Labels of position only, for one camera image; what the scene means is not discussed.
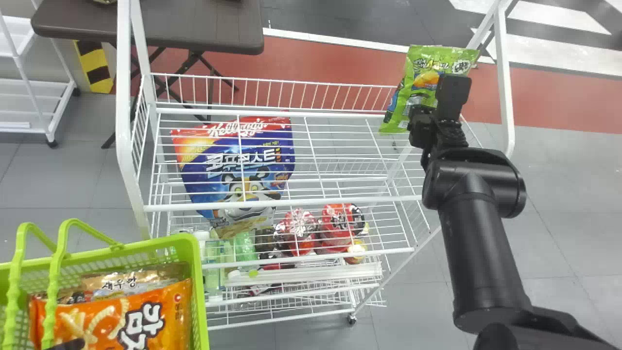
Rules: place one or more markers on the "beige snack packet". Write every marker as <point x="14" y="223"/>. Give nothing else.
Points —
<point x="121" y="282"/>

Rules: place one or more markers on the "yellow black striped post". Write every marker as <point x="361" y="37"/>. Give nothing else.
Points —
<point x="95" y="65"/>

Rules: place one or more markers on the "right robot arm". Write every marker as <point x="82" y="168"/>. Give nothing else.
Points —
<point x="478" y="253"/>

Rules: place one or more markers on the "dark side table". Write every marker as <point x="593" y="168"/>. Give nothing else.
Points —
<point x="194" y="24"/>

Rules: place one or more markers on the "green snack packet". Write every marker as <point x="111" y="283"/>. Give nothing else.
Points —
<point x="419" y="82"/>

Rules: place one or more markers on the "white shelf trolley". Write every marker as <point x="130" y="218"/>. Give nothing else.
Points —
<point x="53" y="92"/>

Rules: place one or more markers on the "red noodle cup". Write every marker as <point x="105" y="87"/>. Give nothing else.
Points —
<point x="341" y="226"/>
<point x="297" y="232"/>

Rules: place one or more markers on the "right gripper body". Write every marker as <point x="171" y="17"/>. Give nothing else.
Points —
<point x="420" y="129"/>

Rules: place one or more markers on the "green bottle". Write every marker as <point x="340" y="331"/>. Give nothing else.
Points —
<point x="212" y="262"/>
<point x="245" y="248"/>

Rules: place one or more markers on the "blue cereal bag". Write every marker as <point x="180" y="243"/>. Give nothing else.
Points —
<point x="233" y="165"/>

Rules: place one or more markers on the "green basket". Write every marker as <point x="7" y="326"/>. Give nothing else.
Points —
<point x="146" y="250"/>

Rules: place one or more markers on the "orange snack packet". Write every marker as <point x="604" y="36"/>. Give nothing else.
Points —
<point x="102" y="321"/>

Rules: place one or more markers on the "yellow can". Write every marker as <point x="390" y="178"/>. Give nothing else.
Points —
<point x="355" y="252"/>

